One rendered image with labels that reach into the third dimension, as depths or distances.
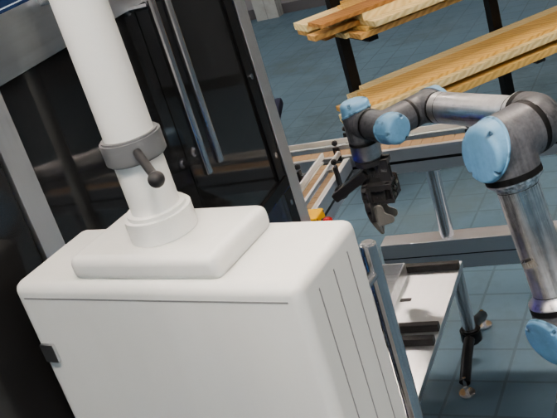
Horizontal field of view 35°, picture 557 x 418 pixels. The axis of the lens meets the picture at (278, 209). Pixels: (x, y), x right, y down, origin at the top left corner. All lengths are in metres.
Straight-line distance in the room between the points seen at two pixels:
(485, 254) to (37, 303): 2.16
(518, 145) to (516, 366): 1.84
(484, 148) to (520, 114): 0.10
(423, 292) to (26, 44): 1.23
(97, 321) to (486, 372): 2.37
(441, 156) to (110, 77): 2.06
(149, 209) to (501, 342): 2.58
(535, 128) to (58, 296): 0.96
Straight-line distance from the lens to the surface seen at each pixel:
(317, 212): 2.55
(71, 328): 1.35
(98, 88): 1.17
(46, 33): 1.61
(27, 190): 1.51
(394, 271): 2.43
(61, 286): 1.32
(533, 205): 1.81
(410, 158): 3.12
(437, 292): 2.31
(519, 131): 1.77
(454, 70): 4.99
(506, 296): 3.93
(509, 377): 3.46
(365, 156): 2.18
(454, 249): 3.28
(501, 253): 3.26
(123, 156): 1.18
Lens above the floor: 2.05
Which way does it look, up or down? 23 degrees down
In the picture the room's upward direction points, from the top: 18 degrees counter-clockwise
